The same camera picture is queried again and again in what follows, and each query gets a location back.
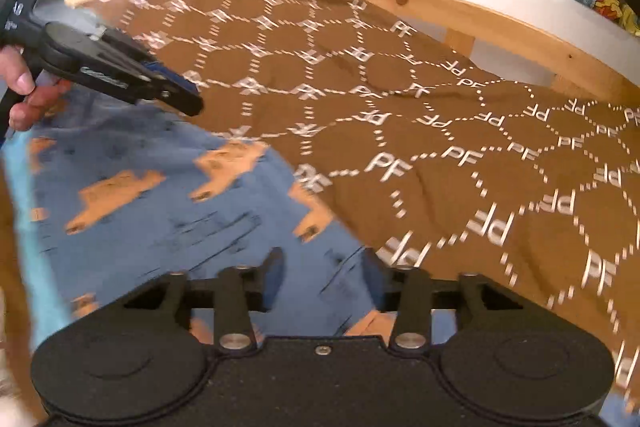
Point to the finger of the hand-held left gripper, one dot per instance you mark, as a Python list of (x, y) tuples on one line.
[(167, 74), (180, 103)]

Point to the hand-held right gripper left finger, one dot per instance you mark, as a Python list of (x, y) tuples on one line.
[(272, 287)]

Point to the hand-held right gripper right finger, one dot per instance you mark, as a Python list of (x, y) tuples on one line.
[(415, 302)]

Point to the blue pants with orange print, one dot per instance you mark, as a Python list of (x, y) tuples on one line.
[(150, 217)]

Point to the person's left hand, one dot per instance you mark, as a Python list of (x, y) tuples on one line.
[(22, 79)]

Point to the brown printed blanket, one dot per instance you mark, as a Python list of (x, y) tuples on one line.
[(450, 132)]

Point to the wooden bed frame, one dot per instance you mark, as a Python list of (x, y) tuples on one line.
[(450, 9)]

